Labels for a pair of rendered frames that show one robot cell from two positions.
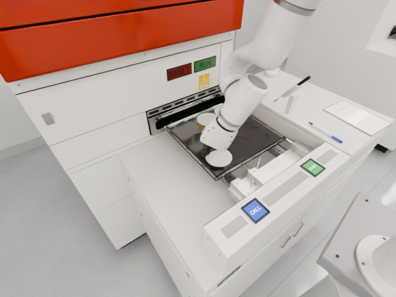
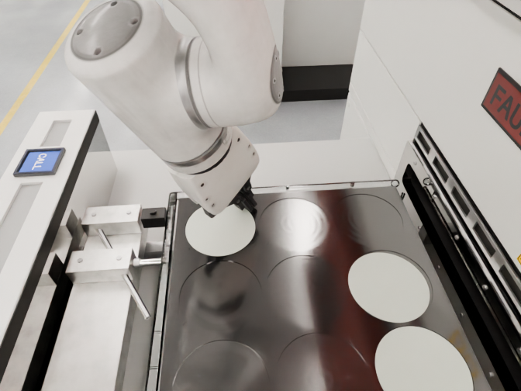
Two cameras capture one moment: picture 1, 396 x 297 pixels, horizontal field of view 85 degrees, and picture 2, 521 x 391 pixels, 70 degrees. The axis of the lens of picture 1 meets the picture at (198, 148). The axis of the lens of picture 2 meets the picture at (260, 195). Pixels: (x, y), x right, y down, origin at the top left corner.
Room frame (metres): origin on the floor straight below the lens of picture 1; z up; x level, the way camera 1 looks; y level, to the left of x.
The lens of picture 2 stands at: (0.79, -0.34, 1.32)
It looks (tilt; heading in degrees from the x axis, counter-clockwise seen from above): 46 degrees down; 121
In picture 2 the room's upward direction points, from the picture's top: straight up
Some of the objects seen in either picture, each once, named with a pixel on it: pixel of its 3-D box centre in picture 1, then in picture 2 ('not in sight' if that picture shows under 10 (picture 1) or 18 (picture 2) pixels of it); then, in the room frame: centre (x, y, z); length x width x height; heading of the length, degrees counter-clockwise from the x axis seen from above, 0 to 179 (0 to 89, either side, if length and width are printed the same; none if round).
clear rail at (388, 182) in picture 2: (187, 149); (285, 189); (0.61, 0.04, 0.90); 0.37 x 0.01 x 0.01; 36
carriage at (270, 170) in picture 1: (272, 174); (96, 330); (0.51, -0.27, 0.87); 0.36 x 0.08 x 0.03; 126
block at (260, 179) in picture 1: (258, 178); (102, 264); (0.46, -0.21, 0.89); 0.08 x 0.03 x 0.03; 36
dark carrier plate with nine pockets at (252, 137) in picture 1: (222, 131); (306, 289); (0.71, -0.10, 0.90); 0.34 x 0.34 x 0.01; 36
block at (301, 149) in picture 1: (302, 149); not in sight; (0.61, -0.41, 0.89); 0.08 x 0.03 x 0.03; 36
